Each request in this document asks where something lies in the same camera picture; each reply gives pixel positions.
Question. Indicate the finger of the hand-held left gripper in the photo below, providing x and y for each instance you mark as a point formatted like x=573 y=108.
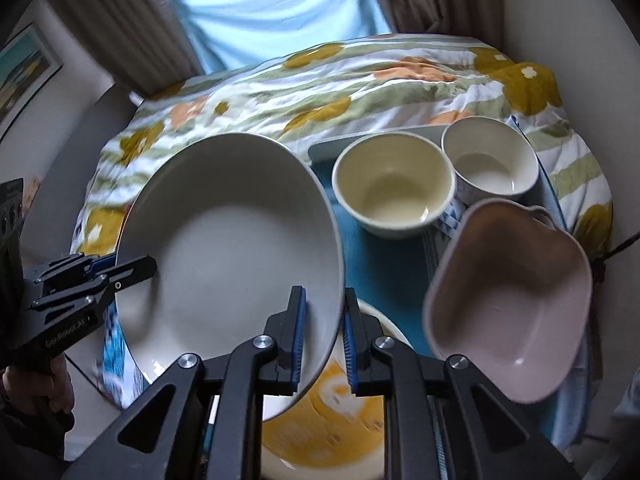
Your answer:
x=95 y=264
x=130 y=271

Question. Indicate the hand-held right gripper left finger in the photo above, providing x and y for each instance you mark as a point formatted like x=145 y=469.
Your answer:
x=299 y=340

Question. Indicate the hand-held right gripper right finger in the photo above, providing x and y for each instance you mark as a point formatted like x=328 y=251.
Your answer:
x=349 y=350

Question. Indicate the orange floral plate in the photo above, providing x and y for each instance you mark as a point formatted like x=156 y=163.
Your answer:
x=320 y=425

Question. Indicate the stack of floral plates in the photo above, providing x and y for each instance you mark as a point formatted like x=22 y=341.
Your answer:
x=225 y=260

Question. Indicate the cream bowl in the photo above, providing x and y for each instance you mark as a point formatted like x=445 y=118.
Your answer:
x=390 y=185

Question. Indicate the white blue-patterned bowl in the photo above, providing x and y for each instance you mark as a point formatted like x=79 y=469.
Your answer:
x=490 y=160

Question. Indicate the person's left hand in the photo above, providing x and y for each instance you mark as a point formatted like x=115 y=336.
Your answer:
x=30 y=392

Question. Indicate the teal patterned tablecloth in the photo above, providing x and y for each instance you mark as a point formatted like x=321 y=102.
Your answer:
x=390 y=270

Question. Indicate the floral blanket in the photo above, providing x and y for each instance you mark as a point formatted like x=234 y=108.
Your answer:
x=350 y=85

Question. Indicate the light blue curtain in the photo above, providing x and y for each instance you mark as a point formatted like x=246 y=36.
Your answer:
x=275 y=20

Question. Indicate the framed wall picture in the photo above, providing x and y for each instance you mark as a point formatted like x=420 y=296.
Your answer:
x=25 y=75

